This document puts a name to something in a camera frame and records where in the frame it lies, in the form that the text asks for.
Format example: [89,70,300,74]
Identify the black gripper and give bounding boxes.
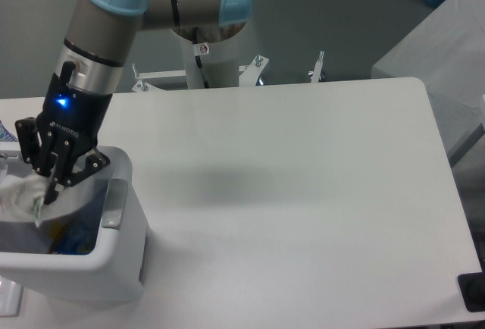
[14,74,112,205]

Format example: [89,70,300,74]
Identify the clear plastic water bottle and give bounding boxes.
[72,189,106,231]

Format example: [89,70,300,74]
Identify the clear plastic wrapper bag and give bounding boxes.
[1,174,49,227]

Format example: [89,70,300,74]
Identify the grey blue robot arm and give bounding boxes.
[15,0,252,204]

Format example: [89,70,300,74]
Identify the white plastic trash can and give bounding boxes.
[1,146,149,302]

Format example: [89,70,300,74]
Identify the blue patterned package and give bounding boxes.
[0,121,17,142]

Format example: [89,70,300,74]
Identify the blue yellow snack package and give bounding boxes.
[48,222,98,255]

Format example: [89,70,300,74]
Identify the clear plastic sheet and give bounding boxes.
[1,277,23,317]

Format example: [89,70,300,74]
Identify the grey covered side table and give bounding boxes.
[371,0,484,165]

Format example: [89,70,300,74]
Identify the black device at edge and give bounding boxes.
[458,272,484,312]

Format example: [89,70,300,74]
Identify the white pedestal base frame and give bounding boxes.
[130,50,326,93]

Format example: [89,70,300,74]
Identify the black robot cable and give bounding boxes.
[192,27,211,89]

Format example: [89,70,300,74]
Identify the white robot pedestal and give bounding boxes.
[173,22,246,70]

